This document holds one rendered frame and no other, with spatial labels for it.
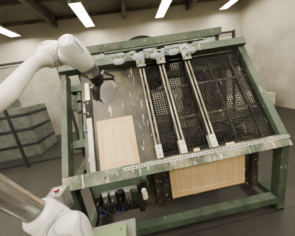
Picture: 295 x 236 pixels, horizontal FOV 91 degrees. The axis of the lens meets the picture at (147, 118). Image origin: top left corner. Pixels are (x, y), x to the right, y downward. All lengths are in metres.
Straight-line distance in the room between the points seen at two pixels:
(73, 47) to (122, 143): 0.99
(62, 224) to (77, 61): 0.71
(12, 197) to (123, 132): 0.94
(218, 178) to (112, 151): 1.27
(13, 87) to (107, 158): 1.02
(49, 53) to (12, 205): 0.67
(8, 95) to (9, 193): 0.41
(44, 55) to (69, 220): 0.74
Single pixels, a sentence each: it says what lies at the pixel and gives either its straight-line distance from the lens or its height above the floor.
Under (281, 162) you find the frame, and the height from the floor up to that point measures 0.61.
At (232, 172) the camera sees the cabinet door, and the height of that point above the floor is 0.43.
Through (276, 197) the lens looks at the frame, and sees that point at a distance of 2.28.
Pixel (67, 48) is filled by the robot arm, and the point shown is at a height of 1.80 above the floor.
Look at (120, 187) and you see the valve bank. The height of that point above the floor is 0.74.
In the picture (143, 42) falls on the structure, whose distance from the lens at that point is 2.30.
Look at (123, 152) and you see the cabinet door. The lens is 1.45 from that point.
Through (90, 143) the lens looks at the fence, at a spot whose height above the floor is 1.12.
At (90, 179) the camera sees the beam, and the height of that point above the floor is 0.86.
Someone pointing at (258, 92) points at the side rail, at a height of 1.30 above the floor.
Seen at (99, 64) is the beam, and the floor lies 1.88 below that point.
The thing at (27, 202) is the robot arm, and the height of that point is 1.20.
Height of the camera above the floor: 1.63
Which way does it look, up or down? 15 degrees down
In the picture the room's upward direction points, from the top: 9 degrees counter-clockwise
